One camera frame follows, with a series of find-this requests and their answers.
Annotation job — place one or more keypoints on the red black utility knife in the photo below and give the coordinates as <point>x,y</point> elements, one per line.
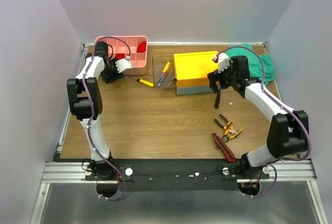
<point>221,144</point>

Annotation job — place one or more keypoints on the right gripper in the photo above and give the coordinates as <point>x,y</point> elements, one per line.
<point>215,83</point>

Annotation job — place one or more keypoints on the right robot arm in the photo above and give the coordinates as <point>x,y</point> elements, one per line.
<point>289,129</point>

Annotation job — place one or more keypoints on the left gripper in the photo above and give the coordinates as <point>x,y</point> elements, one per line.
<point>110,79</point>

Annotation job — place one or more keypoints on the blue handled screwdriver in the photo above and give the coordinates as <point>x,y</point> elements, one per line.
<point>161,80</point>

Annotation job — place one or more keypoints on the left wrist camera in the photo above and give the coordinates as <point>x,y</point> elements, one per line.
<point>123,64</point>

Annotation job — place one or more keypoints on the black ribbed tool handle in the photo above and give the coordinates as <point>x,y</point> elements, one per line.
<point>217,100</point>

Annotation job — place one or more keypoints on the yellow and grey drawer box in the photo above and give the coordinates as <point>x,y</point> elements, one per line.
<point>191,72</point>

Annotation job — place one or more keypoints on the yellow screwdriver on table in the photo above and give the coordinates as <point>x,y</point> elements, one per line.
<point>144,82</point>

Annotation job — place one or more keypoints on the red object compartment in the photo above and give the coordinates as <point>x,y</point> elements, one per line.
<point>120,56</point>
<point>142,47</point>

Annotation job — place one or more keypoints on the red object back compartment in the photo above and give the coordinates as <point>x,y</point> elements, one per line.
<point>142,47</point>

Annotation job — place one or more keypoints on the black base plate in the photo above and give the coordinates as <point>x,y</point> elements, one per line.
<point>184,174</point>

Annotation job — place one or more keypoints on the red object front compartment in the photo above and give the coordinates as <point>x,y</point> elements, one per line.
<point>120,56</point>

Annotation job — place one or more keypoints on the black orange pliers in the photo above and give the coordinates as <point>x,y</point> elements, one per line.
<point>226,125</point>

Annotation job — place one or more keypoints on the aluminium rail frame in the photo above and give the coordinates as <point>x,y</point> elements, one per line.
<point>142,123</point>

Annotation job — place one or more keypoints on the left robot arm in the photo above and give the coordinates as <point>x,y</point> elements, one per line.
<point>86,105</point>

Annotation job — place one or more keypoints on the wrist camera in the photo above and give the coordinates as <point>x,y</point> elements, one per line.
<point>123,64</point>
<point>222,60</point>

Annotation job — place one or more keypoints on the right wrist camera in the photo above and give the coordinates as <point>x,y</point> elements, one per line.
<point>222,60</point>

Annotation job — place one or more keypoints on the pink compartment tray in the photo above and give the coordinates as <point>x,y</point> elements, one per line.
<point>128,45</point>

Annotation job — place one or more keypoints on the clear acrylic drawer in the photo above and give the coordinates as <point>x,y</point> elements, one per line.
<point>159,63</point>

